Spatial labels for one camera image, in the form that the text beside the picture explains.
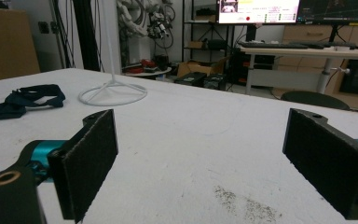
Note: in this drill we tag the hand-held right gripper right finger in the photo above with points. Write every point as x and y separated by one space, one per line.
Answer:
329 155

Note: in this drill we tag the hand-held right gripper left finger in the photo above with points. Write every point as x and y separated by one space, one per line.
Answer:
84 161

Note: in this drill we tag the black round stool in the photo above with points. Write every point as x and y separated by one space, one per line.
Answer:
313 99

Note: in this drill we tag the dark blue cloth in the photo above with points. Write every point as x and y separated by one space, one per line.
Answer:
24 101

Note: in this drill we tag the light wooden desk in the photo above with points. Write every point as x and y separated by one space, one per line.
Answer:
307 59

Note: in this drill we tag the black keyboard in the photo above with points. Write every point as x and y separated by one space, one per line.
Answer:
273 45

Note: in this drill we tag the black electronic case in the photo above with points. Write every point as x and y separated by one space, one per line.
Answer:
191 78

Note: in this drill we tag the large brown cardboard panel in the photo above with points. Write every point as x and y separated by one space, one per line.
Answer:
7 43

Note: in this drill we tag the dark computer monitor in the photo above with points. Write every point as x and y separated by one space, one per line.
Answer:
337 11

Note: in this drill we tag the brown cardboard box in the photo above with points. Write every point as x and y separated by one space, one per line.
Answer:
199 67

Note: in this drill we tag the computer monitor with bright screen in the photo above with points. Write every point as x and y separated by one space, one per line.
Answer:
258 11

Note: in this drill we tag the black metal shelf rack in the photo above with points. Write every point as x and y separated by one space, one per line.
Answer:
203 31

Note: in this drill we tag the black vertical post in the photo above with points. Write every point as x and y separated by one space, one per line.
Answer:
85 34

